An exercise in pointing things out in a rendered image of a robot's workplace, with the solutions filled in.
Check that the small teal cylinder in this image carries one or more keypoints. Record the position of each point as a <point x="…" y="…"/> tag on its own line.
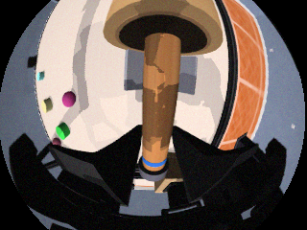
<point x="40" y="76"/>

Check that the green cylinder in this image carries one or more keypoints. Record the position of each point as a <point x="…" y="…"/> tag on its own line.
<point x="63" y="130"/>

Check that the pale yellow cylinder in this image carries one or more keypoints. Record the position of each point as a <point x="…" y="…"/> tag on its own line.
<point x="47" y="105"/>

